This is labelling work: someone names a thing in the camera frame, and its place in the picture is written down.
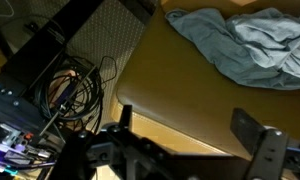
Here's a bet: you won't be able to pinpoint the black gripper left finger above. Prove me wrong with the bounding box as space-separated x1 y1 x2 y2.
49 104 178 180

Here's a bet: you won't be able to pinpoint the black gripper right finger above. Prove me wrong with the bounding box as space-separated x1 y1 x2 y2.
229 107 289 180

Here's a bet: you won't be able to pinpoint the blue shirt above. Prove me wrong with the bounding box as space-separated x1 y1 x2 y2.
164 7 300 91

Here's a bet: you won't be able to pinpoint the white purple connector block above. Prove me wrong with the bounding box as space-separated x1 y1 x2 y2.
0 122 58 177

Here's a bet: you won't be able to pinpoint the tan leather armchair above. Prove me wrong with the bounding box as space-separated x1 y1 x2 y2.
110 0 300 162

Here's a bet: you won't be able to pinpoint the coiled black cables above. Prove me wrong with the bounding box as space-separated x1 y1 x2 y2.
34 54 118 135

